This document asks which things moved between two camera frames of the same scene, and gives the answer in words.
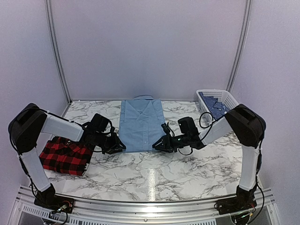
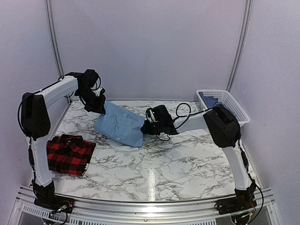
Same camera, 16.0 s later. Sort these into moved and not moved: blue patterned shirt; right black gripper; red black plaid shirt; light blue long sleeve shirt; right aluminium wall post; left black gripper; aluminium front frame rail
Moved: light blue long sleeve shirt; right black gripper; left black gripper
Not moved: blue patterned shirt; red black plaid shirt; aluminium front frame rail; right aluminium wall post
